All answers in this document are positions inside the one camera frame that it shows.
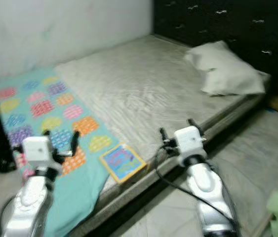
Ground white pillow with green tree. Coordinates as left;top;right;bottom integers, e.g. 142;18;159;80
183;40;272;97

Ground teal patchwork blanket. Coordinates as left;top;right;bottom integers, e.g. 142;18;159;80
0;68;124;237

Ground grey quilted mattress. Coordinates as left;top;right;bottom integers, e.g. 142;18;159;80
55;34;272;237

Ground black tufted headboard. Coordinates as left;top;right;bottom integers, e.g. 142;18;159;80
153;0;278;97

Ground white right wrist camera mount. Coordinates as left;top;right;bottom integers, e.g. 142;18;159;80
173;126;202;156

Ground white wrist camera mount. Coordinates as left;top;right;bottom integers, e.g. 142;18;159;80
21;136;51;171
173;126;202;156

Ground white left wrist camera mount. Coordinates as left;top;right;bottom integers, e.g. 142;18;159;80
21;136;51;171

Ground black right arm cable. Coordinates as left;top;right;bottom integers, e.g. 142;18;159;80
155;147;240;233

